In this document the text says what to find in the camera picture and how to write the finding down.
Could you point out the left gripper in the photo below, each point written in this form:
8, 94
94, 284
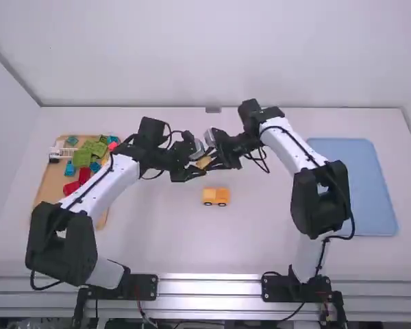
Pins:
179, 164

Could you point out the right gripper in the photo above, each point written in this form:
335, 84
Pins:
229, 152

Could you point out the yellow toy brick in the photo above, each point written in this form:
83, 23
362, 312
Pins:
204, 163

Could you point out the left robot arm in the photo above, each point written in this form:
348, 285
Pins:
113, 178

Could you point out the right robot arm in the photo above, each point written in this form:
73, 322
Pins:
294, 150

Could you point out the yellow toy car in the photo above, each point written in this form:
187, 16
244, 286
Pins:
221, 195

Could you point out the red toy brick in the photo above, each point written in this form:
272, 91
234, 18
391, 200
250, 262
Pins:
84, 175
71, 188
113, 146

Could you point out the light blue toy brick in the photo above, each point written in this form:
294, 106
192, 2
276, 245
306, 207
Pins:
114, 139

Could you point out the teal toy brick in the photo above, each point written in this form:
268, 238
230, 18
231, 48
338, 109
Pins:
71, 140
69, 170

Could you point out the white toy brick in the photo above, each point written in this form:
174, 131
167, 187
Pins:
66, 150

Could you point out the black toy brick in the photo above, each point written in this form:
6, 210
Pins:
54, 160

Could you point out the tan tray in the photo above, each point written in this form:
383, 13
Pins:
51, 181

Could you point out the silver rails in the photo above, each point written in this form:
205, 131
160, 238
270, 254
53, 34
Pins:
209, 291

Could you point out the blue mat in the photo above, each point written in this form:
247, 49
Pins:
363, 178

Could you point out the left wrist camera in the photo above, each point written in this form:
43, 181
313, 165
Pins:
198, 150

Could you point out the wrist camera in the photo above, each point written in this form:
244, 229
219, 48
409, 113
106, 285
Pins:
198, 150
210, 137

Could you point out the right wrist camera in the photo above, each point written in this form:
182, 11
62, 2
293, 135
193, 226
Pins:
210, 137

